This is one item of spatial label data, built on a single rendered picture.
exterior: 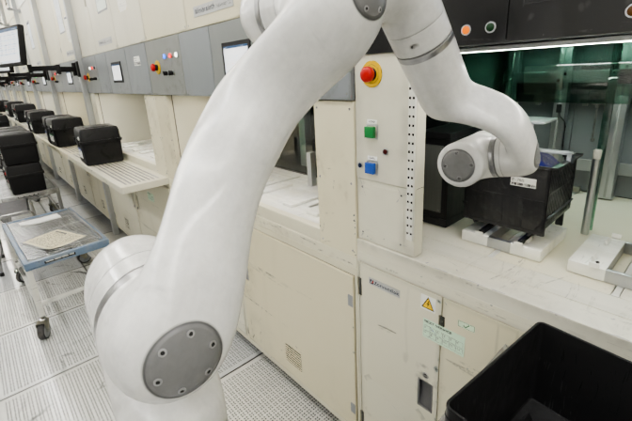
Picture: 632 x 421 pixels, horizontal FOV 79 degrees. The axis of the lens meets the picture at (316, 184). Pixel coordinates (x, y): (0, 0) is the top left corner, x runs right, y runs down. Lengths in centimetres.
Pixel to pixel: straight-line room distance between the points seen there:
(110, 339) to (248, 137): 22
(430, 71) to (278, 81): 29
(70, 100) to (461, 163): 474
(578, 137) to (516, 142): 107
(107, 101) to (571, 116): 322
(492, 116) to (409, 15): 21
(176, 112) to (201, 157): 183
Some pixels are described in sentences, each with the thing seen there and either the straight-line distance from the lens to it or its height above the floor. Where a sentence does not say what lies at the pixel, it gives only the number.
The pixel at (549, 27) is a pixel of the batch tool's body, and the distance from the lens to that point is 84.
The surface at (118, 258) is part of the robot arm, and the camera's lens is 47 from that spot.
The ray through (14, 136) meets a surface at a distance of 412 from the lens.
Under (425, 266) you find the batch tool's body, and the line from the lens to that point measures 106.
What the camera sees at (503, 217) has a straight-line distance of 114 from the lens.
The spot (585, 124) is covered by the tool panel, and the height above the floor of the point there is 113.
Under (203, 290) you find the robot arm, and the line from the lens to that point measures 38.
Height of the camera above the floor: 137
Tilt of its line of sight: 16 degrees down
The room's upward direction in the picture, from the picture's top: 3 degrees counter-clockwise
